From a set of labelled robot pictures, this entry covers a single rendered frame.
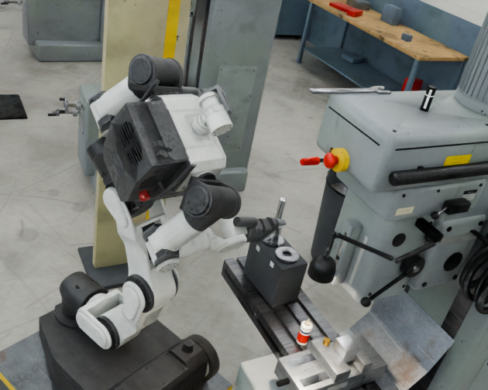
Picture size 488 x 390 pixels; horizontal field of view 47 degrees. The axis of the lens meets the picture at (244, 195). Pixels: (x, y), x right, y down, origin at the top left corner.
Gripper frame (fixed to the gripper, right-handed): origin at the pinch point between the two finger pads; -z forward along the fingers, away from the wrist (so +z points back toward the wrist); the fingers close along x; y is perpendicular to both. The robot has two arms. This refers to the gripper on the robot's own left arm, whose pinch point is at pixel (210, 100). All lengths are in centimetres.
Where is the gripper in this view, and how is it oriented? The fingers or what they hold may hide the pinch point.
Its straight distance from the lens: 223.9
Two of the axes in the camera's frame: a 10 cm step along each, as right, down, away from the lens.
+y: -3.9, -9.2, 1.0
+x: 7.7, -3.8, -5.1
